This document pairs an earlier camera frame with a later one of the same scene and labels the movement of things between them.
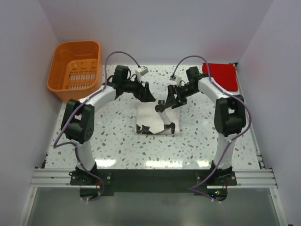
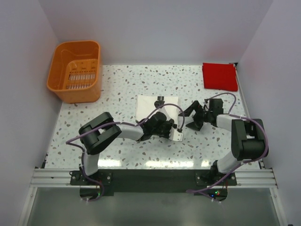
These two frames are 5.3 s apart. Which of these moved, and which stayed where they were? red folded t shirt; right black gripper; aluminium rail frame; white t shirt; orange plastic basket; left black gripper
Moved: left black gripper; right black gripper
Stayed: aluminium rail frame; orange plastic basket; white t shirt; red folded t shirt
